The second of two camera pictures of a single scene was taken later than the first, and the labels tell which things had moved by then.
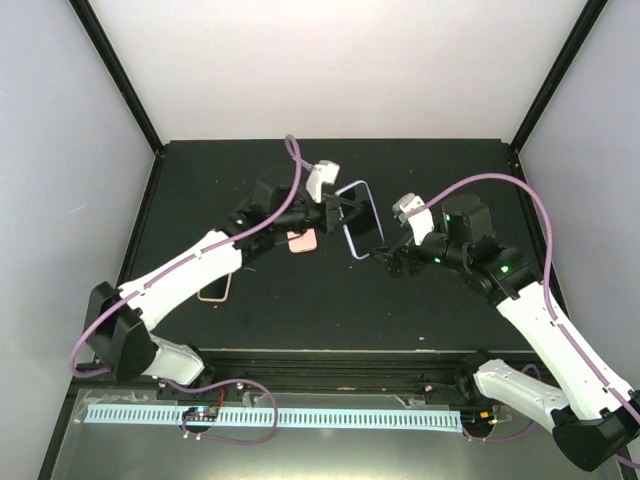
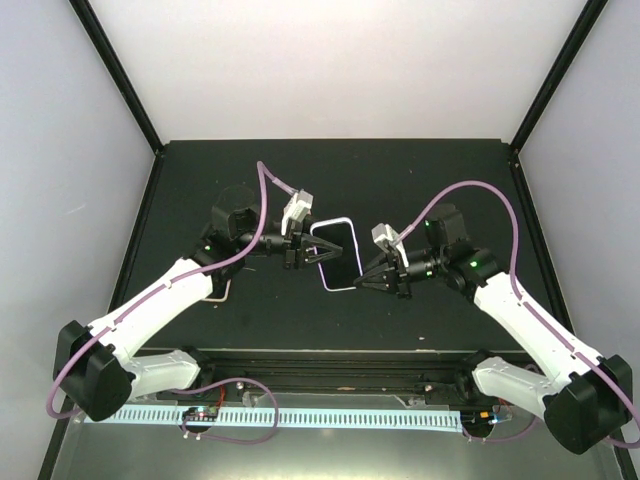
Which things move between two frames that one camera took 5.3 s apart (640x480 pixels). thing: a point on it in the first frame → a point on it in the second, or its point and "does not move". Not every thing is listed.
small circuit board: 204,414 does not move
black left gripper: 332,219 → 294,250
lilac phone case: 363,228 → 342,272
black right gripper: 396,265 → 399,280
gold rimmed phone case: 216,291 does not move
